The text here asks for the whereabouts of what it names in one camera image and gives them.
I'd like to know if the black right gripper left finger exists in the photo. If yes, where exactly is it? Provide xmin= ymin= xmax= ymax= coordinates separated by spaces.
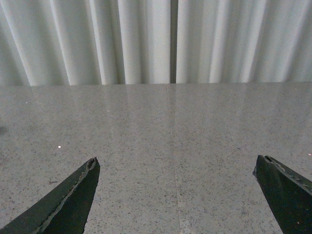
xmin=0 ymin=158 xmax=100 ymax=234

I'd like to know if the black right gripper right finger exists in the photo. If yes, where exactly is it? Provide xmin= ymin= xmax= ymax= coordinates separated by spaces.
xmin=253 ymin=155 xmax=312 ymax=234

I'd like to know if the white pleated curtain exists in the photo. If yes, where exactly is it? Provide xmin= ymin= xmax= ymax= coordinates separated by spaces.
xmin=0 ymin=0 xmax=312 ymax=86

